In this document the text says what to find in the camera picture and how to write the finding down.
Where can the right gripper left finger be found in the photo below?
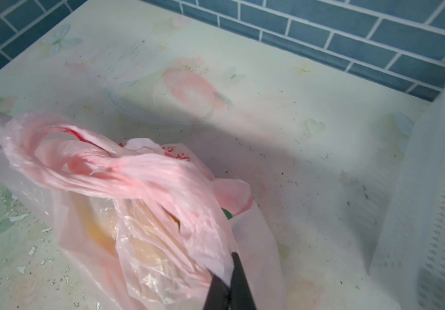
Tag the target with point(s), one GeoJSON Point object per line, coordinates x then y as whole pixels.
{"type": "Point", "coordinates": [218, 297]}

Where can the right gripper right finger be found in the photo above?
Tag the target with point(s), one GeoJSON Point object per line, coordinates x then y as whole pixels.
{"type": "Point", "coordinates": [240, 294]}

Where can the pink plastic bag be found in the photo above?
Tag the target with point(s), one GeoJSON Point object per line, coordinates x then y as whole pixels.
{"type": "Point", "coordinates": [147, 225]}

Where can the white plastic mesh basket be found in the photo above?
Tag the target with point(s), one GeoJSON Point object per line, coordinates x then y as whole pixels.
{"type": "Point", "coordinates": [409, 260]}

